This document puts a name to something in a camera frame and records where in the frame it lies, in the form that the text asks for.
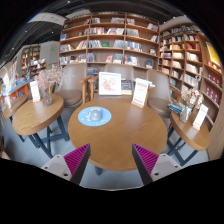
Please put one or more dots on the curved wooden bookshelf with books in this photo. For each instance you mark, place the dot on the curved wooden bookshelf with books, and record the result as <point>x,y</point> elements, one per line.
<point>180,56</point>

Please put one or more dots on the distant wooden shelf unit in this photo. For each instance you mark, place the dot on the distant wooden shelf unit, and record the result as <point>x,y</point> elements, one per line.
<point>33,61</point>

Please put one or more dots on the brown wooden armchair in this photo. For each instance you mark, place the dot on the brown wooden armchair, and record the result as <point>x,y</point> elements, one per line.
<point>118,68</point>
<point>160,100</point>
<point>73,80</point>

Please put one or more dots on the white sign on wooden stand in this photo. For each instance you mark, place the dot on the white sign on wooden stand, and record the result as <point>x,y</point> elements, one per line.
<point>140,93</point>

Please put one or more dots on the round light blue mouse pad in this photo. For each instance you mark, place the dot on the round light blue mouse pad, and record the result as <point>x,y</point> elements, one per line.
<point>105,117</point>

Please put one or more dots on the white framed pink flower picture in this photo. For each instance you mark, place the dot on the white framed pink flower picture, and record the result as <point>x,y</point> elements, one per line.
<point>109,83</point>

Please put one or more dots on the low book display counter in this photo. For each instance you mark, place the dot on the low book display counter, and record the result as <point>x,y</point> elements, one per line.
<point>16,87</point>

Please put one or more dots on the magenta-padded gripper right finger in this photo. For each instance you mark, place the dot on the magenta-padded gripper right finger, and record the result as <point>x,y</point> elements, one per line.
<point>146,160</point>

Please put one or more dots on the wide wooden bookshelf with books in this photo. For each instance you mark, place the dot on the wide wooden bookshelf with books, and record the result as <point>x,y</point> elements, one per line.
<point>106,40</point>

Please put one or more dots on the white hanging ceiling panel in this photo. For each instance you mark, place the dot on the white hanging ceiling panel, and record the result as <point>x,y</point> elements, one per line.
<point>46,18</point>

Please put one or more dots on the round wooden side table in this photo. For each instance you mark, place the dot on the round wooden side table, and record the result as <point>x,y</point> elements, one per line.
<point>191,136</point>
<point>13,106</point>
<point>36,116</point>

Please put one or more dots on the glass vase with pink flowers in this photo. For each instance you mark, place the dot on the glass vase with pink flowers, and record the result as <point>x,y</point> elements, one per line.
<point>46,96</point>

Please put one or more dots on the dark blue book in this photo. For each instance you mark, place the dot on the dark blue book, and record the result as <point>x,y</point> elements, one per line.
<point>126,85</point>

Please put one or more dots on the stack of books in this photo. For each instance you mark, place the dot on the stack of books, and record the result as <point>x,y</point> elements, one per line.
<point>175,108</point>

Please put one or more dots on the small white table sign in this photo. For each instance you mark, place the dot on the small white table sign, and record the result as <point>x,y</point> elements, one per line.
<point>35,90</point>
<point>200,116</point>

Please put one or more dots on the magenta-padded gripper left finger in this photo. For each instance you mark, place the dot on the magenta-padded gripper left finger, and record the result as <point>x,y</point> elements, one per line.
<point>76,160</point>

